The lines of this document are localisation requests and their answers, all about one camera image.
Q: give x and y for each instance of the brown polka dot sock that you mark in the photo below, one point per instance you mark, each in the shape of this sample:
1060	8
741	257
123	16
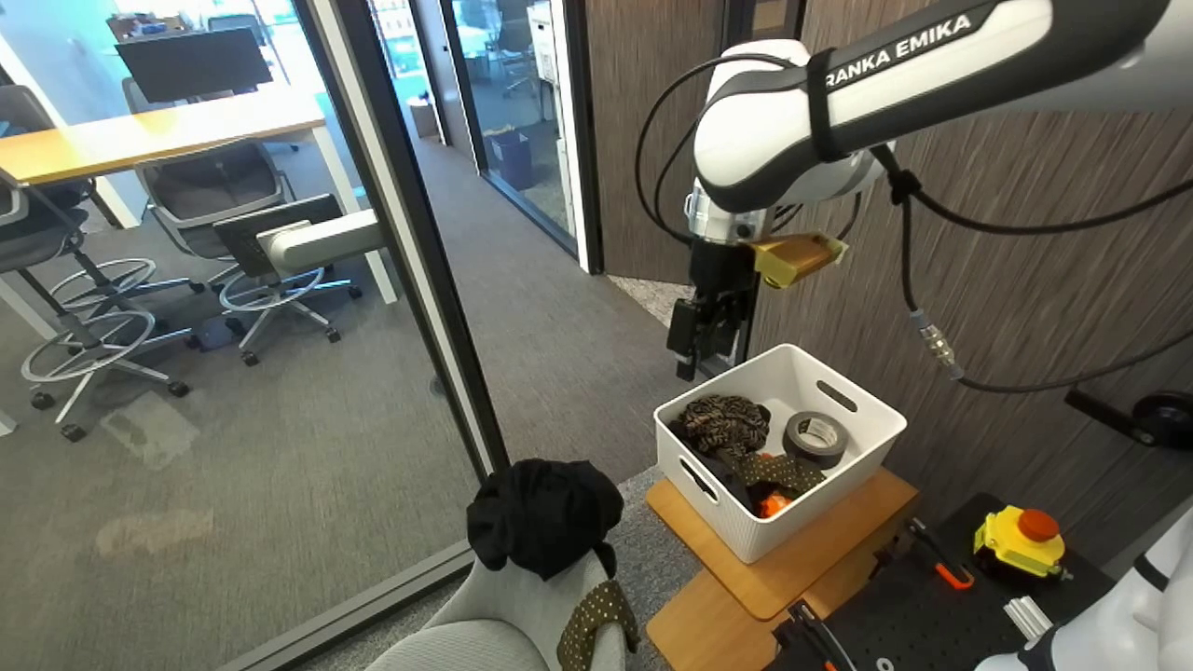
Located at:
594	627
783	475

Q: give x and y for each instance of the black garment on chair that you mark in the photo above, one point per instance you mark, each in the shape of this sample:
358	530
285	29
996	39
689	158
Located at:
547	511

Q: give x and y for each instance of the silver aluminium bracket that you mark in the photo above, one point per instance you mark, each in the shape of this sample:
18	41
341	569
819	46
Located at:
1032	617

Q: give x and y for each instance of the black glass wall frame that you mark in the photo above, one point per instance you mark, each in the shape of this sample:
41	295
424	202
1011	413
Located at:
410	246

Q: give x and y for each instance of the wood-coloured wrist camera box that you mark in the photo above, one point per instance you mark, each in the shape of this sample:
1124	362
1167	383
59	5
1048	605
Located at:
797	257

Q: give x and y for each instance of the wooden office table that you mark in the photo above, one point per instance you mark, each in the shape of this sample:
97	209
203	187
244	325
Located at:
162	132

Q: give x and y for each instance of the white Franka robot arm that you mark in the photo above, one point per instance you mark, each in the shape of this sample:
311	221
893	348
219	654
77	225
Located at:
869	86

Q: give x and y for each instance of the leopard print cloth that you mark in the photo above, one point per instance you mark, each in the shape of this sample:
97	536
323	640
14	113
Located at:
726	431

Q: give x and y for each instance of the grey office chair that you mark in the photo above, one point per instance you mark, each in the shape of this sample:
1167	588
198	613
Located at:
238	208
50	230

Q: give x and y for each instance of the orange object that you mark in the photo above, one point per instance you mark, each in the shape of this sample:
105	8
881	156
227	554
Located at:
772	505

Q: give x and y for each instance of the white plastic storage box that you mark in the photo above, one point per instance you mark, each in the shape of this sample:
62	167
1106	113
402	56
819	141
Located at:
808	505

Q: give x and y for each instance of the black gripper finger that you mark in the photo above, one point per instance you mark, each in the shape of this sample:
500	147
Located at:
685	336
731	341

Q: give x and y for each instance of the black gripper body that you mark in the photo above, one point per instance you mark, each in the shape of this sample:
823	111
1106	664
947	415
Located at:
726	280

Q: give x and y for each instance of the black perforated mounting board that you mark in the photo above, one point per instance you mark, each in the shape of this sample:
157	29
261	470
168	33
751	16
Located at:
919	627

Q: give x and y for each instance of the black round device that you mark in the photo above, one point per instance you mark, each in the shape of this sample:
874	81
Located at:
1160	415

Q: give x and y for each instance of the grey duct tape roll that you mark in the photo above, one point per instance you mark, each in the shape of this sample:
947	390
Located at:
814	439

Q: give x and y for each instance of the black computer monitor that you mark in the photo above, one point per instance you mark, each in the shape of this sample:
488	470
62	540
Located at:
193	66

